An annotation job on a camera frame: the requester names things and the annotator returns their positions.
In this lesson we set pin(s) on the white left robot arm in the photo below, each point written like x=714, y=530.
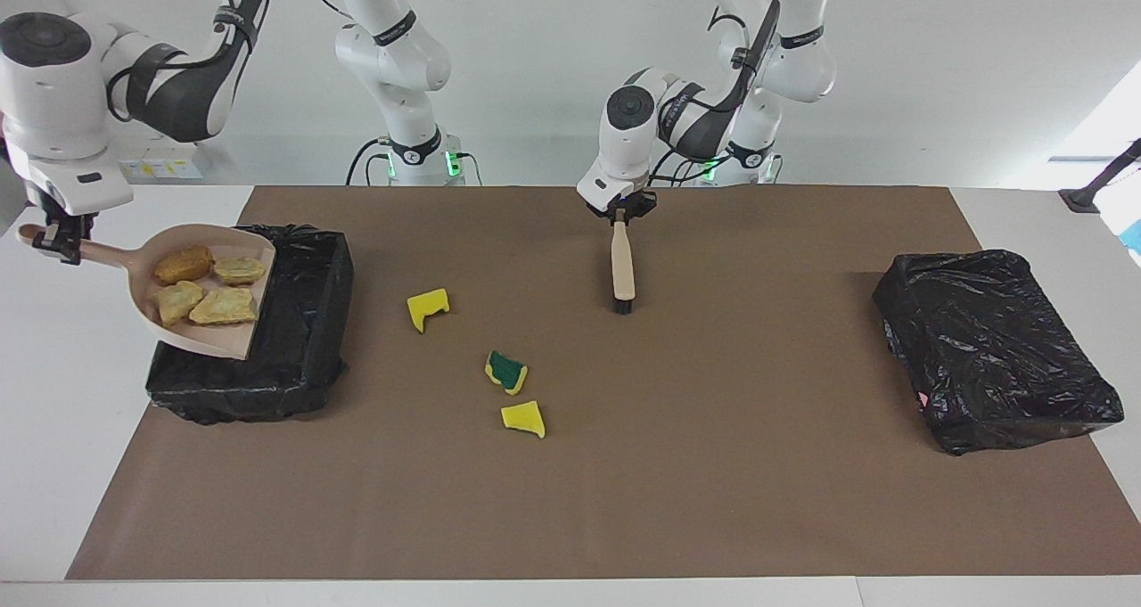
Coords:
x=633, y=117

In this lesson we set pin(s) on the beige plastic dustpan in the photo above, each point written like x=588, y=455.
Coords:
x=141, y=291

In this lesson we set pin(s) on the white wall outlet box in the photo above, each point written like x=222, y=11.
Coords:
x=169, y=166

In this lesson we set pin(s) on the black bag covered bin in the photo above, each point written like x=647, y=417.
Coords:
x=989, y=348

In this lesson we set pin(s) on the brown fried nugget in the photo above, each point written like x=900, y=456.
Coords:
x=183, y=265

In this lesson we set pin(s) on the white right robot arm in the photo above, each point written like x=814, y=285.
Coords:
x=53, y=90

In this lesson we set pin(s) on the brown table mat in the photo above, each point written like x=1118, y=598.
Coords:
x=570, y=518

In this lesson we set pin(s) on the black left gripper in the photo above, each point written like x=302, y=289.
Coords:
x=631, y=202

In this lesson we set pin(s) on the green and yellow sponge piece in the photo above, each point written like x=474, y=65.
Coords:
x=506, y=373

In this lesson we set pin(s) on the yellow notched sponge piece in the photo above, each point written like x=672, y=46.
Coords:
x=426, y=304

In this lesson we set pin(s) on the pale fried food piece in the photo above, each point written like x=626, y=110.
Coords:
x=180, y=302
x=239, y=271
x=223, y=307

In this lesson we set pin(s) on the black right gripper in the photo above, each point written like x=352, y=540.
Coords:
x=71, y=225

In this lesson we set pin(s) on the beige hand brush black bristles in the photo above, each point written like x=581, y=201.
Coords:
x=623, y=259

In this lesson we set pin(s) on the open bin with black bag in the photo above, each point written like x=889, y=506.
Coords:
x=303, y=340

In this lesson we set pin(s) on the blue object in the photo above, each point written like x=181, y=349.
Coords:
x=1134, y=235

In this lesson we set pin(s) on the black camera stand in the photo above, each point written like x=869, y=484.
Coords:
x=1096, y=184

